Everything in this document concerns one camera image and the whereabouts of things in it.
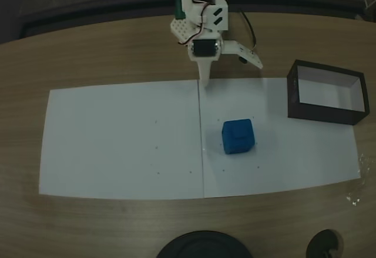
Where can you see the blue cube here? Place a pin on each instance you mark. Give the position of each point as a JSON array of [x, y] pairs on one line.
[[238, 137]]

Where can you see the dark brown box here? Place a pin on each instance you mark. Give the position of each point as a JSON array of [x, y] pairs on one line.
[[320, 114]]

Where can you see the green table clamp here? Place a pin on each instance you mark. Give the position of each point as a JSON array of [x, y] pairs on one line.
[[178, 8]]

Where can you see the white paper sheet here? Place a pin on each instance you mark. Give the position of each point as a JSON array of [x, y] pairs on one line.
[[279, 164], [117, 140]]

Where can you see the large black round object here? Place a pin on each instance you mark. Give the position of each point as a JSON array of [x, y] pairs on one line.
[[202, 246]]

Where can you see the small black round object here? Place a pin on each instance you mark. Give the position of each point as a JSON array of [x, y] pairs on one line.
[[323, 241]]

